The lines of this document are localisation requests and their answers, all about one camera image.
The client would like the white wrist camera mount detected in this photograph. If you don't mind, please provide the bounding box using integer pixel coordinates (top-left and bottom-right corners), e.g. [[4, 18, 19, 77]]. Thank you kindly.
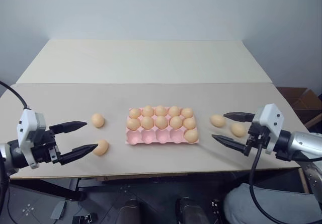
[[16, 109, 47, 170], [251, 103, 285, 156]]

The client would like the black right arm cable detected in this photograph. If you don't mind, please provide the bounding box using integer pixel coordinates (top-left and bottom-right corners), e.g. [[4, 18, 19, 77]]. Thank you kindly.
[[250, 143, 280, 224]]

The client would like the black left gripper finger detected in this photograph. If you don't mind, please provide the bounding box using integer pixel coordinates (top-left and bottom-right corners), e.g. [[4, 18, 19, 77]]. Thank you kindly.
[[60, 143, 98, 166], [49, 120, 88, 135]]

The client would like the pink egg tray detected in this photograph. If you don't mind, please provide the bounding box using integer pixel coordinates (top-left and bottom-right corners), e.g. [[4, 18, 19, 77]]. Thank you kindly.
[[124, 105, 201, 146]]

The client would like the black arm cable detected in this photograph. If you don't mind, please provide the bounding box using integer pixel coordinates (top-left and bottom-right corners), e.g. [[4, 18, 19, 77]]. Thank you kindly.
[[0, 80, 30, 110], [250, 143, 280, 224]]

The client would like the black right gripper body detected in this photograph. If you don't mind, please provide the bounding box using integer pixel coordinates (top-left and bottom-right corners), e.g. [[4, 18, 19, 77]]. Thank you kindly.
[[243, 122, 270, 157]]

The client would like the black table leg bar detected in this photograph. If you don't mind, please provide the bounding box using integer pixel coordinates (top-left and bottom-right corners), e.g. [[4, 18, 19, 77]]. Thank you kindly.
[[10, 178, 88, 202]]

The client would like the grey fabric mound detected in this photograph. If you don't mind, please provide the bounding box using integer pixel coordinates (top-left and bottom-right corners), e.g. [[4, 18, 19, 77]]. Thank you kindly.
[[223, 182, 318, 224]]

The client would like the brown cardboard box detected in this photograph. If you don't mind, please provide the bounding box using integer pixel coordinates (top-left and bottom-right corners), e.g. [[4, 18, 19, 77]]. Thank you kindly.
[[277, 86, 322, 127]]

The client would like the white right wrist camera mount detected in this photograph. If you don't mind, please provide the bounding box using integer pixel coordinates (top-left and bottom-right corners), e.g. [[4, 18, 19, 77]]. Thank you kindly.
[[251, 103, 285, 156]]

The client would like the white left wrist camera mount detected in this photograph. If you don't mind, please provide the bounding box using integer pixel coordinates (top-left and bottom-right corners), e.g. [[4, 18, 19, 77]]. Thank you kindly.
[[16, 109, 47, 170]]

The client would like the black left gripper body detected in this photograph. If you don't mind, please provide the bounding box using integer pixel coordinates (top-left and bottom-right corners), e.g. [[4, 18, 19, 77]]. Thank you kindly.
[[31, 130, 63, 165]]

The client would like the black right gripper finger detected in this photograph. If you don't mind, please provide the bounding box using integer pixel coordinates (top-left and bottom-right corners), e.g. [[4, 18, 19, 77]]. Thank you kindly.
[[222, 112, 256, 123], [211, 133, 249, 155]]

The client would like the dark rounded shape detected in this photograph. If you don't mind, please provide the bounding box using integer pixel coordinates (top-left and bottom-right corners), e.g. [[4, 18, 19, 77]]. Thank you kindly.
[[120, 198, 142, 224], [175, 197, 200, 224]]

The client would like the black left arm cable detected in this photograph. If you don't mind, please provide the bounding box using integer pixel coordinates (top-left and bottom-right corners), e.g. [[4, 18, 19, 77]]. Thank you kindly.
[[0, 80, 30, 110]]

